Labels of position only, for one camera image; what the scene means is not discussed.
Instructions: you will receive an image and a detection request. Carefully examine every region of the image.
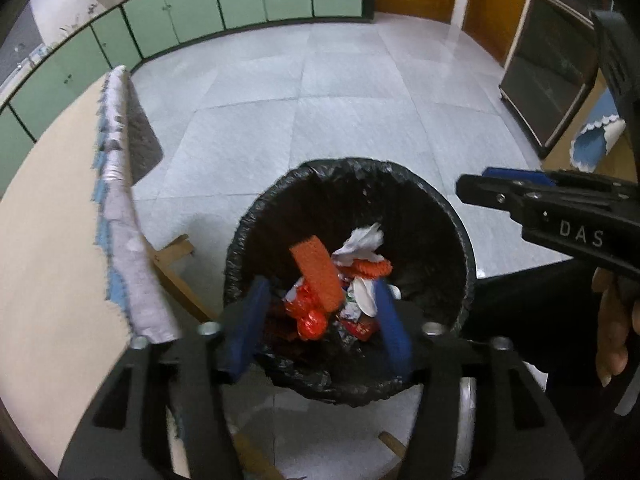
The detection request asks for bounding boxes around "small red packet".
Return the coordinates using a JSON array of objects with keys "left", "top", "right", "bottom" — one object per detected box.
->
[{"left": 340, "top": 317, "right": 376, "bottom": 341}]

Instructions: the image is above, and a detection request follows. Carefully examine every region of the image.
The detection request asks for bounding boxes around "beige tablecloth with blue scallops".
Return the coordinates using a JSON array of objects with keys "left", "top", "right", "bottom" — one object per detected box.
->
[{"left": 0, "top": 65, "right": 183, "bottom": 461}]

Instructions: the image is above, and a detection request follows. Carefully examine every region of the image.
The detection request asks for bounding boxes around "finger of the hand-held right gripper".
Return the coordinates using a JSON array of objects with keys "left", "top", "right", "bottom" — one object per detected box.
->
[
  {"left": 482, "top": 166, "right": 626, "bottom": 196},
  {"left": 456, "top": 174, "right": 556, "bottom": 233}
]

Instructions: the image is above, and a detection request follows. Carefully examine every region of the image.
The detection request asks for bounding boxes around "orange sponge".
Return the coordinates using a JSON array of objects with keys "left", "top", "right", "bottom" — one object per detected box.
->
[{"left": 289, "top": 234, "right": 346, "bottom": 315}]

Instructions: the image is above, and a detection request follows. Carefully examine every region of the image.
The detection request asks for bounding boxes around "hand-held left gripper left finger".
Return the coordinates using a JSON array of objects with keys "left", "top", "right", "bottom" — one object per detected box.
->
[{"left": 57, "top": 276, "right": 273, "bottom": 480}]

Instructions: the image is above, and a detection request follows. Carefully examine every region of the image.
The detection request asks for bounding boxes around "black lined trash bin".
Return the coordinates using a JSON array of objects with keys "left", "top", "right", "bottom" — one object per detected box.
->
[{"left": 223, "top": 157, "right": 476, "bottom": 407}]

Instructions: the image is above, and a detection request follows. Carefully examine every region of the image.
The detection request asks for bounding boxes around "red ruffled wrapper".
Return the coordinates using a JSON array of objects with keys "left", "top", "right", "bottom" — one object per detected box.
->
[{"left": 352, "top": 255, "right": 392, "bottom": 278}]

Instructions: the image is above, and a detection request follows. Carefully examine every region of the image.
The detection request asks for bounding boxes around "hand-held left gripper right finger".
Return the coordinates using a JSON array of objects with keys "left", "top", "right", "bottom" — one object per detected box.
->
[{"left": 372, "top": 279, "right": 586, "bottom": 480}]

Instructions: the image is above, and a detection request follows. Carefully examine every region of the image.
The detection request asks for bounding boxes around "dark glass-door cabinet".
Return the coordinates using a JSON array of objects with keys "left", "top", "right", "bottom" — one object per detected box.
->
[{"left": 500, "top": 0, "right": 608, "bottom": 148}]

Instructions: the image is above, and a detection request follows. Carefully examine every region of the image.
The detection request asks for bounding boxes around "person's right hand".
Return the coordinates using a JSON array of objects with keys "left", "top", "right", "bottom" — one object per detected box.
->
[{"left": 591, "top": 267, "right": 640, "bottom": 388}]

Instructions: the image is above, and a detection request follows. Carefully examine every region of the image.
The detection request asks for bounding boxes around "crumpled shiny red wrapper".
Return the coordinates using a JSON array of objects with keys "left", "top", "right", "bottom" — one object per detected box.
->
[{"left": 285, "top": 280, "right": 328, "bottom": 342}]

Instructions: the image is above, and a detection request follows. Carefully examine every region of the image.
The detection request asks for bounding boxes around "wooden table frame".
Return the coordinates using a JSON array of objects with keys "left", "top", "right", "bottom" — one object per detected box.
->
[{"left": 150, "top": 234, "right": 408, "bottom": 480}]

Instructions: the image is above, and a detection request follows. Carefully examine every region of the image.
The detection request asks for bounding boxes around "blue scalloped cloth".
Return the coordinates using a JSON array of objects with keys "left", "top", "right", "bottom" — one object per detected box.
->
[{"left": 567, "top": 87, "right": 628, "bottom": 171}]

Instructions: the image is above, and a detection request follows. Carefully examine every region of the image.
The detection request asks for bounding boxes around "crumpled white paper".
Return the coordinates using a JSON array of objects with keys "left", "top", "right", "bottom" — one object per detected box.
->
[{"left": 331, "top": 222, "right": 386, "bottom": 266}]

